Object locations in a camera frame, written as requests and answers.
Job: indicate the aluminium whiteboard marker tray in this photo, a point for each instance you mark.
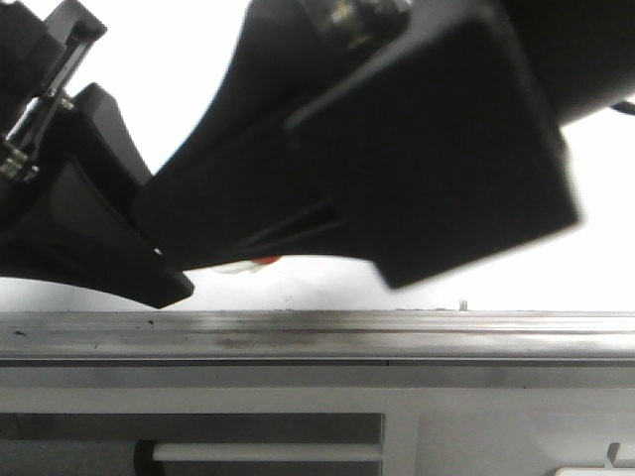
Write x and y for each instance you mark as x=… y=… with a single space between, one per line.
x=298 y=336

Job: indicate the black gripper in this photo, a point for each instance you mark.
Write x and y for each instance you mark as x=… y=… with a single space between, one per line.
x=69 y=178

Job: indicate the red magnet taped to marker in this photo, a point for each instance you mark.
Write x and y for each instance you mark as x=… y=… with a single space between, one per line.
x=266 y=261

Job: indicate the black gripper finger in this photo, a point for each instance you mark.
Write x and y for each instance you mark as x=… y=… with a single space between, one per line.
x=439 y=154

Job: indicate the grey whiteboard stand frame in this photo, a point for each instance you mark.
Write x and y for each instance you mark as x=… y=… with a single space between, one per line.
x=426 y=419

